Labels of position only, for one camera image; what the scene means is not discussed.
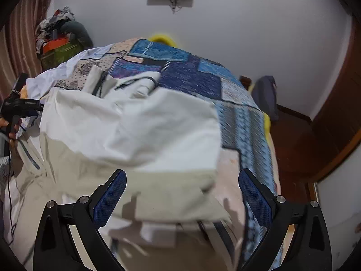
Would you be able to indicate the person's left hand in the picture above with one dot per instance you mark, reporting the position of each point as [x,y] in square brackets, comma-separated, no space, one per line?
[13,130]

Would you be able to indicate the brown wooden door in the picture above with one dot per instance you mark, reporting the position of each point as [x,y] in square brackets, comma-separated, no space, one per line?
[338,122]

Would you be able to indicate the dark green stuffed cushion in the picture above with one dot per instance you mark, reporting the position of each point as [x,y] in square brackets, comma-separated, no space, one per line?
[78,32]

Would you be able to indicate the blue patchwork bed quilt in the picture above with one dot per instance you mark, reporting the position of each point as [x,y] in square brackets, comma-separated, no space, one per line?
[244,127]

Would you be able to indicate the green patterned storage box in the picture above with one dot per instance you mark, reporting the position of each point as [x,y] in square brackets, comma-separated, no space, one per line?
[57,56]

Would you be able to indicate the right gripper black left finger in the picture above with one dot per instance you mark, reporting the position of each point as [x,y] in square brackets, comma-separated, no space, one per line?
[55,248]

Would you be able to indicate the orange box on pile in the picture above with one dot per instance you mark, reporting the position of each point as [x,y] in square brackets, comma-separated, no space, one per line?
[53,44]

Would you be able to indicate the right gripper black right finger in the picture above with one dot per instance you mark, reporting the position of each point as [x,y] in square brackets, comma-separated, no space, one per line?
[309,248]

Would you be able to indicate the white shirt on bed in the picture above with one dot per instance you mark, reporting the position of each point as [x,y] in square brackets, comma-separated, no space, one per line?
[37,87]

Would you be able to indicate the grey bag on floor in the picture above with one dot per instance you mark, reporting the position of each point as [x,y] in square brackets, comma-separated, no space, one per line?
[264,93]

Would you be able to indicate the striped red curtain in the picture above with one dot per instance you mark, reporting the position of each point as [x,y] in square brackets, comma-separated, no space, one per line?
[18,53]

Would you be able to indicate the white and beige jacket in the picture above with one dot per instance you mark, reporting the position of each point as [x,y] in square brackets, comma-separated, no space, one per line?
[167,142]

